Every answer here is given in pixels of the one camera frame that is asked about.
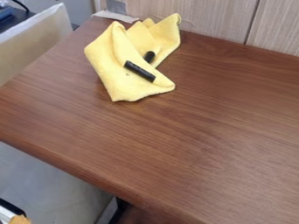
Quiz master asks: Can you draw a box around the yellow cloth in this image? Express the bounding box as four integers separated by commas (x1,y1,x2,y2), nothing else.
82,12,184,102

